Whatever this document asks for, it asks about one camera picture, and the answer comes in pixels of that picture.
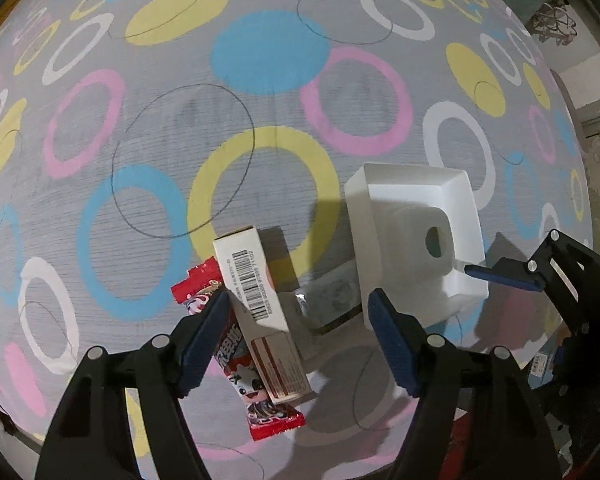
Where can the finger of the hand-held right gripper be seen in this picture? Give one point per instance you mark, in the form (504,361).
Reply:
(510,277)

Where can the bed with circle-print sheet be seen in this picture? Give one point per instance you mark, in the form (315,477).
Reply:
(280,110)

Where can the red snack wrapper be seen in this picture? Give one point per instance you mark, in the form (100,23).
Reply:
(260,400)

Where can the white box tray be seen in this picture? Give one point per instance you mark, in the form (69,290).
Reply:
(405,200)

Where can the blue and white carton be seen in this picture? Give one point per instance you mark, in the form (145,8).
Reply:
(325,295)

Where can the clothes hangers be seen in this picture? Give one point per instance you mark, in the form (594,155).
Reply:
(555,20)

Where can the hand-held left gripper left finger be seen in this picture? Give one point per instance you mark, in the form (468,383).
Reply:
(202,340)

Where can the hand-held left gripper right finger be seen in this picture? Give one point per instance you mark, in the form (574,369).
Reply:
(392,340)

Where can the white and red box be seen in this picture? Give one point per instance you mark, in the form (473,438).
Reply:
(250,270)

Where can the blue box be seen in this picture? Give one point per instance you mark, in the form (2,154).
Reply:
(545,360)

